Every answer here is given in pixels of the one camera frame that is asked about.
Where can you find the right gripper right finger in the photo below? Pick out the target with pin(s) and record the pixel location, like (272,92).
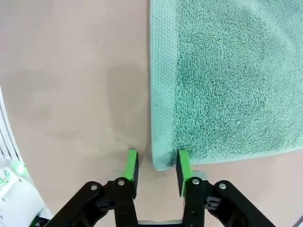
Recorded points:
(183,172)

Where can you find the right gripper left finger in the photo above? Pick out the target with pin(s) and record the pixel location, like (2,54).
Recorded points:
(131,170)

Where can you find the green terry towel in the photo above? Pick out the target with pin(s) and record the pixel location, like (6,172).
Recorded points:
(225,71)

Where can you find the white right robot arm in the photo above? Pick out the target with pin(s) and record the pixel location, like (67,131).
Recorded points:
(19,196)

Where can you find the white slotted robot platform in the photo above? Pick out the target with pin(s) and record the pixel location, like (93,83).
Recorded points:
(4,142)

